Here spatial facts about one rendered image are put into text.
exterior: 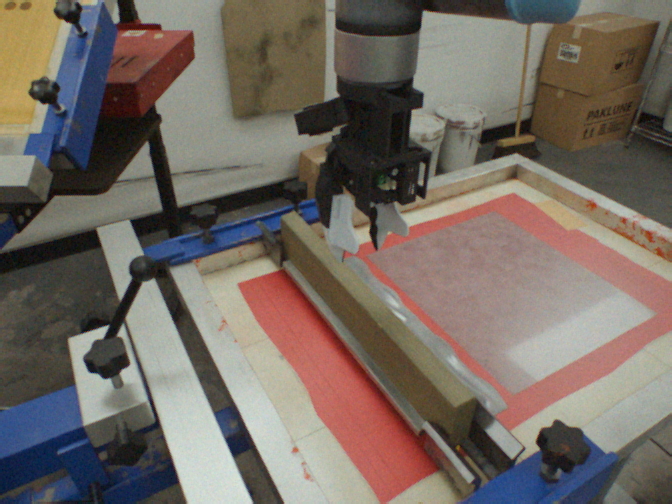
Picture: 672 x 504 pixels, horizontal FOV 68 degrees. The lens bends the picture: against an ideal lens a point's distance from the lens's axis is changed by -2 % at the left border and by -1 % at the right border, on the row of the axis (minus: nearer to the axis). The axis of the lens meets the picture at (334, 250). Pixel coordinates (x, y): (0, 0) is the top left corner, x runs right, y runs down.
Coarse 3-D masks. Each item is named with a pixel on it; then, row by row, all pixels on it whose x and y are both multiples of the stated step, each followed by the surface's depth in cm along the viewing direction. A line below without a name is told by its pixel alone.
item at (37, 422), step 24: (144, 384) 52; (24, 408) 50; (48, 408) 50; (72, 408) 50; (0, 432) 47; (24, 432) 47; (48, 432) 47; (72, 432) 48; (144, 432) 53; (0, 456) 45; (24, 456) 46; (48, 456) 48; (0, 480) 46; (24, 480) 48
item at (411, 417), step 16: (288, 272) 76; (304, 288) 72; (320, 304) 69; (336, 320) 67; (352, 336) 64; (352, 352) 63; (368, 368) 60; (384, 384) 58; (400, 400) 56; (416, 416) 54; (416, 432) 53
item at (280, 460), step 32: (512, 160) 108; (448, 192) 101; (544, 192) 103; (576, 192) 97; (320, 224) 88; (608, 224) 92; (640, 224) 87; (224, 256) 81; (256, 256) 85; (192, 288) 73; (192, 320) 69; (224, 320) 68; (224, 352) 63; (224, 384) 59; (256, 384) 59; (256, 416) 55; (608, 416) 55; (640, 416) 55; (256, 448) 52; (288, 448) 52; (608, 448) 52; (288, 480) 49
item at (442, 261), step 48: (384, 240) 89; (432, 240) 89; (480, 240) 89; (528, 240) 89; (576, 240) 89; (240, 288) 79; (288, 288) 79; (432, 288) 78; (480, 288) 78; (288, 336) 70; (336, 336) 70
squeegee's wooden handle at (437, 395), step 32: (288, 224) 75; (288, 256) 78; (320, 256) 68; (320, 288) 70; (352, 288) 62; (352, 320) 63; (384, 320) 58; (384, 352) 58; (416, 352) 53; (416, 384) 53; (448, 384) 50; (448, 416) 49
